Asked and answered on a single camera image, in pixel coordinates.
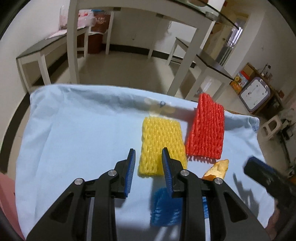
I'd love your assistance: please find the blue foam net sleeve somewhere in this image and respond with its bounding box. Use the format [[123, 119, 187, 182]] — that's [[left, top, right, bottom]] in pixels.
[[149, 187, 210, 227]]

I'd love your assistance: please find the pink plastic bucket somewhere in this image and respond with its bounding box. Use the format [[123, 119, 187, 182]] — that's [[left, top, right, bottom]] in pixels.
[[1, 173, 25, 240]]

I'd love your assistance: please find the yellow foam net sleeve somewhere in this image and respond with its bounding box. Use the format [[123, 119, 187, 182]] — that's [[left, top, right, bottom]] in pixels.
[[138, 116, 188, 177]]

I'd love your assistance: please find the orange peel piece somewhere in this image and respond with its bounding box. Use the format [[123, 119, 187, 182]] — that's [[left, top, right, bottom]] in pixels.
[[202, 159, 229, 181]]

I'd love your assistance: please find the red foam net sleeve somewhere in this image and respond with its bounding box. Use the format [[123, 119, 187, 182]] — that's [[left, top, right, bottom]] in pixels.
[[185, 93, 225, 160]]

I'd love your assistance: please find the white plastic stool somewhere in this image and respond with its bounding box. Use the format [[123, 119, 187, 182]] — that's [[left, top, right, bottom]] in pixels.
[[261, 115, 282, 141]]

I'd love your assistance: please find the light blue floral cloth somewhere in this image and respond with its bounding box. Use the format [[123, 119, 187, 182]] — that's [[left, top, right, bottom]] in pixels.
[[16, 84, 274, 240]]

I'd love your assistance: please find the colourful cardboard box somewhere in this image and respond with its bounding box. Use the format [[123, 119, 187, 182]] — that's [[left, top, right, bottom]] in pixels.
[[230, 70, 250, 94]]

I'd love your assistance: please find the right dark-top white bench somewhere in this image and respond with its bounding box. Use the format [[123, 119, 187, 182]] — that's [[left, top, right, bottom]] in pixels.
[[166, 38, 234, 101]]

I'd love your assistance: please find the dark-top white bench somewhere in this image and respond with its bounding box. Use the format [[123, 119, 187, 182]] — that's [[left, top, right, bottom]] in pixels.
[[16, 25, 89, 93], [166, 38, 234, 101]]

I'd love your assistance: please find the red gift bag under table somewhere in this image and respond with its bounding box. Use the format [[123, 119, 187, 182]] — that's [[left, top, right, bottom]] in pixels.
[[87, 10, 111, 54]]

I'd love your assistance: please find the left dark-top white bench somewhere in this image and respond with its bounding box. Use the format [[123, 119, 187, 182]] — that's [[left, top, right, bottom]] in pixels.
[[16, 25, 89, 93]]

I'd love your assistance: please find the pink white plastic bag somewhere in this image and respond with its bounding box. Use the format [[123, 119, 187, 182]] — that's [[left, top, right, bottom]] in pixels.
[[59, 5, 96, 33]]

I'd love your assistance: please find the white glass-top dining table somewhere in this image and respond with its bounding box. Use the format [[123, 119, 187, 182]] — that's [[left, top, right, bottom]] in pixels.
[[67, 1, 236, 96]]

